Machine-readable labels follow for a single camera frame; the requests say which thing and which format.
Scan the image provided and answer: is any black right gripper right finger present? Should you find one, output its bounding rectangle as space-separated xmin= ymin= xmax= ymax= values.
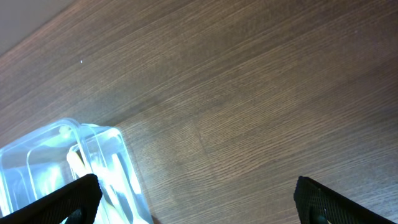
xmin=294 ymin=176 xmax=394 ymax=224

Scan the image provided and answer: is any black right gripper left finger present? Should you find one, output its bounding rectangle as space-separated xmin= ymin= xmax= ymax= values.
xmin=1 ymin=174 xmax=103 ymax=224

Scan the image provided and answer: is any yellow plastic spoon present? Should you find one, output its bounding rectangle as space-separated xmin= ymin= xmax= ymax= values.
xmin=67 ymin=151 xmax=89 ymax=178

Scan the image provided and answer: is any clear right plastic container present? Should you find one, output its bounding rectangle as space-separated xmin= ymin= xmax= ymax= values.
xmin=69 ymin=124 xmax=154 ymax=223

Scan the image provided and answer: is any clear plastic container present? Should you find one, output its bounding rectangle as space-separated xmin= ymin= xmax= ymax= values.
xmin=1 ymin=118 xmax=81 ymax=217
xmin=69 ymin=124 xmax=154 ymax=223

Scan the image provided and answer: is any clear left plastic container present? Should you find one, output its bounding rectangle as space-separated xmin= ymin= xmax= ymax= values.
xmin=1 ymin=118 xmax=81 ymax=217

